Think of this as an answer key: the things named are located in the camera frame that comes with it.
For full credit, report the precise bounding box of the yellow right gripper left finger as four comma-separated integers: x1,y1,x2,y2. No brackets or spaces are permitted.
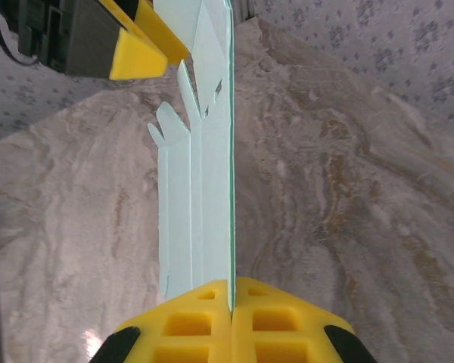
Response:
92,278,232,363

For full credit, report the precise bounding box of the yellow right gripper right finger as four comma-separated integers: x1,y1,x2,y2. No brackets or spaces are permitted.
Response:
230,276,376,363

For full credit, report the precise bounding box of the aluminium frame upright post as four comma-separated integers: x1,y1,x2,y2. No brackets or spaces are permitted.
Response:
232,0,257,22

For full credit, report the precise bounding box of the teal paper box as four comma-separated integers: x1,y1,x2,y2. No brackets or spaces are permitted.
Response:
147,0,238,309

